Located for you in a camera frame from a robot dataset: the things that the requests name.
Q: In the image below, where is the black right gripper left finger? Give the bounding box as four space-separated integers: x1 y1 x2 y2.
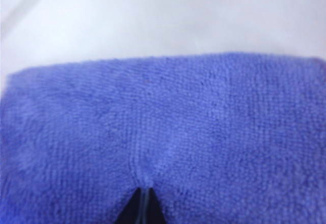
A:
116 187 144 224

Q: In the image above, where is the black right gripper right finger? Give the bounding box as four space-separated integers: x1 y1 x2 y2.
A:
145 187 167 224

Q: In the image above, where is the purple microfibre rag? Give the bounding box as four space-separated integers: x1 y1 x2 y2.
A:
0 52 326 224

